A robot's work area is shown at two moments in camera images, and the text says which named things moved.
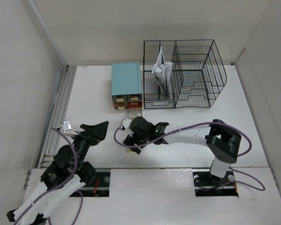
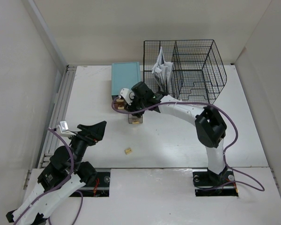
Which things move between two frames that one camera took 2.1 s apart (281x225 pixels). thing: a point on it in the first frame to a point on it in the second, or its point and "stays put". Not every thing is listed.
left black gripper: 94,133 stays put
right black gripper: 131,140 to 131,108
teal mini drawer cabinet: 126,90 stays put
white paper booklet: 162,70 stays put
